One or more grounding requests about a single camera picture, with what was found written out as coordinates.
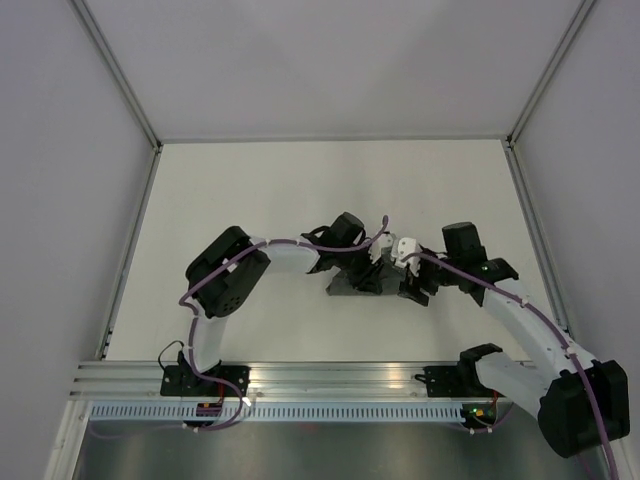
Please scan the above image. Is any aluminium post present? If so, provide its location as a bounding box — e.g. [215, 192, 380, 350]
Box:
[505, 0, 599, 149]
[68, 0, 162, 151]

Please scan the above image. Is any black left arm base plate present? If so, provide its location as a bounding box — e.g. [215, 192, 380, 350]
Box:
[159, 365, 250, 400]

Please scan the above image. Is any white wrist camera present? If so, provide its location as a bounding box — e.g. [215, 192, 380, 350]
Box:
[368, 233, 397, 263]
[391, 237, 422, 276]

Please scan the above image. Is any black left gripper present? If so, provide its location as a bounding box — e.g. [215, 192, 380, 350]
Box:
[335, 243, 385, 296]

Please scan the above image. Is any aluminium post back left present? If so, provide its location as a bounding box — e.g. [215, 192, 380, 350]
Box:
[68, 0, 162, 151]

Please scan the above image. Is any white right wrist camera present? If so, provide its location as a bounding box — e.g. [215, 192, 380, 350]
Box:
[391, 237, 422, 276]

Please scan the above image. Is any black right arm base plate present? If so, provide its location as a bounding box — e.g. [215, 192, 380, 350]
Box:
[412, 365, 506, 399]

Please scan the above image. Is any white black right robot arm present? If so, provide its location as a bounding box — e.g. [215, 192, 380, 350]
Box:
[392, 222, 631, 458]

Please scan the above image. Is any white slotted cable duct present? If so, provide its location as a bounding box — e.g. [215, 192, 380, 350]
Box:
[90, 402, 463, 423]

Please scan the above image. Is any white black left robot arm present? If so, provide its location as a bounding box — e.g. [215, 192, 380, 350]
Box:
[179, 212, 392, 396]

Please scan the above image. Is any aluminium frame rail front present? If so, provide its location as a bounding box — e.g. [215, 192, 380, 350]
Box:
[69, 361, 491, 402]

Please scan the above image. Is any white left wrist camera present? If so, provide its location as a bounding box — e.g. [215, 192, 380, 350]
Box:
[368, 233, 397, 263]

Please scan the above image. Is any grey cloth napkin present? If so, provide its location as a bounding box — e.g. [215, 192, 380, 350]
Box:
[326, 252, 404, 296]

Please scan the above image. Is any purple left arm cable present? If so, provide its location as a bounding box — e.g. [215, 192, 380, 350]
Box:
[92, 214, 390, 440]

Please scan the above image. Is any aluminium post back right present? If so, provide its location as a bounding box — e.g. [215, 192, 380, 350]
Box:
[505, 0, 599, 149]

